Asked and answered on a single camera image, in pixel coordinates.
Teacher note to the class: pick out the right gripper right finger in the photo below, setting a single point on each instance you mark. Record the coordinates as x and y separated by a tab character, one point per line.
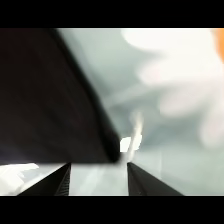
143	184

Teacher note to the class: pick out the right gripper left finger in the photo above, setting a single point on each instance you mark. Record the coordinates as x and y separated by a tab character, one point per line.
55	183

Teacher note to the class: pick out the black garment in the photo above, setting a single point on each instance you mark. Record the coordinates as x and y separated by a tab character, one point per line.
46	100

